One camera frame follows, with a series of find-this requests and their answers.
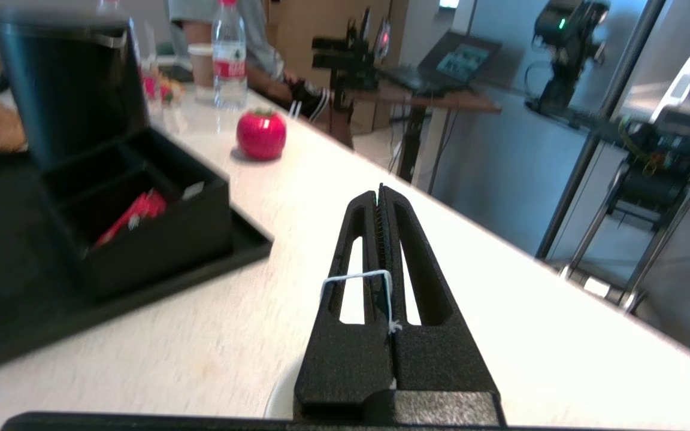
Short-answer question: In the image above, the black handheld controller rig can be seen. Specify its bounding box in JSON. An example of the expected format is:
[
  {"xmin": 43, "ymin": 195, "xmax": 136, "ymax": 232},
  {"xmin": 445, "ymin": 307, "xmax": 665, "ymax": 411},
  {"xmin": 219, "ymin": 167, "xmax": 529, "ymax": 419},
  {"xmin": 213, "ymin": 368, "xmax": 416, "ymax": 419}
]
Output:
[{"xmin": 310, "ymin": 8, "xmax": 382, "ymax": 91}]

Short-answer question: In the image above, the tea bag with white tag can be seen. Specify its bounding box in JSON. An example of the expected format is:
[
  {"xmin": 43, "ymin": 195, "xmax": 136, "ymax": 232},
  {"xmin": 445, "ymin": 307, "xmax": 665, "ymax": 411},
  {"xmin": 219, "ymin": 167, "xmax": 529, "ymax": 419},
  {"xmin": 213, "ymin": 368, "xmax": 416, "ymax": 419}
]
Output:
[{"xmin": 319, "ymin": 269, "xmax": 404, "ymax": 334}]

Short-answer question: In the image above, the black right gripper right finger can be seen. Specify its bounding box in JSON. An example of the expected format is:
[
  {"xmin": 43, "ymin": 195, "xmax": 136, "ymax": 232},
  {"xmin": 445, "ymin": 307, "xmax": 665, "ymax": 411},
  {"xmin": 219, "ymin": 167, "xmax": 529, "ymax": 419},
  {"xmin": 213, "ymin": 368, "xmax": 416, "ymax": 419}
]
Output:
[{"xmin": 381, "ymin": 184, "xmax": 500, "ymax": 396}]

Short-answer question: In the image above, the black compartment organizer box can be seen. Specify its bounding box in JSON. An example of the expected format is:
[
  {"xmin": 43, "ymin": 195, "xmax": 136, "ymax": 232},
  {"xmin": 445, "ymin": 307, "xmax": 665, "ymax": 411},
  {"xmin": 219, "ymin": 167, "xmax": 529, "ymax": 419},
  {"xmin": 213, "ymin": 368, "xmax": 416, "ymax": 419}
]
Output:
[{"xmin": 36, "ymin": 126, "xmax": 234, "ymax": 301}]

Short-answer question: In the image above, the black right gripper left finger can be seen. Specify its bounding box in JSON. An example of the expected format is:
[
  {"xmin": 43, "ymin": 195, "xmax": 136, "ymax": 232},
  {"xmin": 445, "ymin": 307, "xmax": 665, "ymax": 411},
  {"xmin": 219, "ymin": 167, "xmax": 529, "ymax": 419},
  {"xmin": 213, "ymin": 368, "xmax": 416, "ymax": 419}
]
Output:
[{"xmin": 294, "ymin": 189, "xmax": 395, "ymax": 420}]

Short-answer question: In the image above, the black mug white inside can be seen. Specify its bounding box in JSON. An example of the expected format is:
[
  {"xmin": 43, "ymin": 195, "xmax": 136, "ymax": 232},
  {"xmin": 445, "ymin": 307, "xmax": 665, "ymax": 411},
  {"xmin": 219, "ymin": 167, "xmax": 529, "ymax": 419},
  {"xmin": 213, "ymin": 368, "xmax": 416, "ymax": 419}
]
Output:
[{"xmin": 262, "ymin": 358, "xmax": 299, "ymax": 421}]

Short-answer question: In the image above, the black rectangular serving tray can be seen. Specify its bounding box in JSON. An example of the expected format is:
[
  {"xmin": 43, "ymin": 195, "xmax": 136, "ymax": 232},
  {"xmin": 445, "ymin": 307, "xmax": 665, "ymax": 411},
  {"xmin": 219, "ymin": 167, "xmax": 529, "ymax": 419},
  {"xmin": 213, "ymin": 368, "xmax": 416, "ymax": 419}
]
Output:
[{"xmin": 0, "ymin": 150, "xmax": 276, "ymax": 372}]

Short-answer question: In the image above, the black teleoperation stand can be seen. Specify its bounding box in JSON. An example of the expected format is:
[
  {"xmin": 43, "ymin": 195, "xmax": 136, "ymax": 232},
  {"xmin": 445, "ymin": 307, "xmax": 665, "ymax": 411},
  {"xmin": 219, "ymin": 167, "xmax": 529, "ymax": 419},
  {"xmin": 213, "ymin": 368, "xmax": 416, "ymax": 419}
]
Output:
[{"xmin": 523, "ymin": 99, "xmax": 690, "ymax": 313}]

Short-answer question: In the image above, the red sachet packet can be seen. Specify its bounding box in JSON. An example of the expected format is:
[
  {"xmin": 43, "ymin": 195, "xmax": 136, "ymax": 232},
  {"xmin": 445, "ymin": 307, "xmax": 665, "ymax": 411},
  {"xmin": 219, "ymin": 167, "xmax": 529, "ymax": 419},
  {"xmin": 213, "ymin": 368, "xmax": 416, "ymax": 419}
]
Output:
[{"xmin": 93, "ymin": 188, "xmax": 168, "ymax": 248}]

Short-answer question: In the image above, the black laptop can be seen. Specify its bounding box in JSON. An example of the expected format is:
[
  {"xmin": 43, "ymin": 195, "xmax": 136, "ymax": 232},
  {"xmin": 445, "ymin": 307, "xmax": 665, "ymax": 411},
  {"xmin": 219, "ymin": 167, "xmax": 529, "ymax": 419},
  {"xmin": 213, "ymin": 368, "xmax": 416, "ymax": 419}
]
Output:
[{"xmin": 380, "ymin": 31, "xmax": 503, "ymax": 91}]

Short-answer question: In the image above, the person in grey shirt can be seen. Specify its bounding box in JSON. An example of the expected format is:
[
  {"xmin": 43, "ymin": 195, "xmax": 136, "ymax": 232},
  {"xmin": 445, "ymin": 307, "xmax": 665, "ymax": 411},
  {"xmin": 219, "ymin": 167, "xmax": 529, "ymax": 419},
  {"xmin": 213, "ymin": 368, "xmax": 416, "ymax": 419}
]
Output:
[{"xmin": 168, "ymin": 0, "xmax": 332, "ymax": 124}]

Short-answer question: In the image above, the red tomato-shaped toy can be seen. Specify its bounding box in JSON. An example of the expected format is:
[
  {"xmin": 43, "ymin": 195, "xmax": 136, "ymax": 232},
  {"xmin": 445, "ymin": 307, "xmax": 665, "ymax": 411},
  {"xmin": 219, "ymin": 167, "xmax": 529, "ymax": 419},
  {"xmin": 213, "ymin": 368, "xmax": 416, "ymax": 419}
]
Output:
[{"xmin": 235, "ymin": 107, "xmax": 288, "ymax": 162}]

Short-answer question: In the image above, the brown wooden desk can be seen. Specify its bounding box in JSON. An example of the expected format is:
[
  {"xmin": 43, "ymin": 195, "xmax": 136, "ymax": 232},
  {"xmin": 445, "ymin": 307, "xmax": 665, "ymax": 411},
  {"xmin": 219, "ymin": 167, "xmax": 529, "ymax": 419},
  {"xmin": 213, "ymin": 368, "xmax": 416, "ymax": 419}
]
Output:
[{"xmin": 344, "ymin": 80, "xmax": 503, "ymax": 184}]

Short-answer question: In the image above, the paper cup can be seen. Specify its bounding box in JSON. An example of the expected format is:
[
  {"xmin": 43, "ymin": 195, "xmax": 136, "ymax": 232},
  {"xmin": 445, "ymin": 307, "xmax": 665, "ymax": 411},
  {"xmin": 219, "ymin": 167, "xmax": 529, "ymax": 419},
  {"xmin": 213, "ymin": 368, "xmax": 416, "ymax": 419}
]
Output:
[{"xmin": 187, "ymin": 43, "xmax": 216, "ymax": 103}]

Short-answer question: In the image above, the clear plastic food container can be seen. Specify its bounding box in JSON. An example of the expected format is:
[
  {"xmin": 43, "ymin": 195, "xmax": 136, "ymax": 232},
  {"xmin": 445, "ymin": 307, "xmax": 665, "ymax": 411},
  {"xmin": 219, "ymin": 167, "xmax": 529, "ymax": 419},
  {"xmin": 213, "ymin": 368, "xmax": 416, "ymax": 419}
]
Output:
[{"xmin": 140, "ymin": 69, "xmax": 185, "ymax": 107}]

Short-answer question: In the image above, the black smartphone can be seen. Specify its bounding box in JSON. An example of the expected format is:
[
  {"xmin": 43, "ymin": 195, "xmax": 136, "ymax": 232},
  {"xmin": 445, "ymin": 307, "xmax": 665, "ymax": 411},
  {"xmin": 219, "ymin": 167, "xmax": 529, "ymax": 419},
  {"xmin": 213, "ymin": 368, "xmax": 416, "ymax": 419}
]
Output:
[{"xmin": 374, "ymin": 16, "xmax": 393, "ymax": 61}]

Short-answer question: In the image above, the black electric kettle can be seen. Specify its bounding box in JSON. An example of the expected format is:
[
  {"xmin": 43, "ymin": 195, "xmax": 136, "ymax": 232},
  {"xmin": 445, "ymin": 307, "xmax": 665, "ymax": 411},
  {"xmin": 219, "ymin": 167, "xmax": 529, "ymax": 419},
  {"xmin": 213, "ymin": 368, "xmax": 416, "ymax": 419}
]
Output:
[{"xmin": 0, "ymin": 6, "xmax": 150, "ymax": 172}]

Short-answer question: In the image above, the black camera on stand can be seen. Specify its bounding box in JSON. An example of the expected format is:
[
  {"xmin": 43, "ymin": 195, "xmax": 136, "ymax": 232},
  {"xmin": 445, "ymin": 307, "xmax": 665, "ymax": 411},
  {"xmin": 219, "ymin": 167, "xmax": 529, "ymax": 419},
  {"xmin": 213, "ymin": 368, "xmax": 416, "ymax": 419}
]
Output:
[{"xmin": 527, "ymin": 0, "xmax": 612, "ymax": 115}]

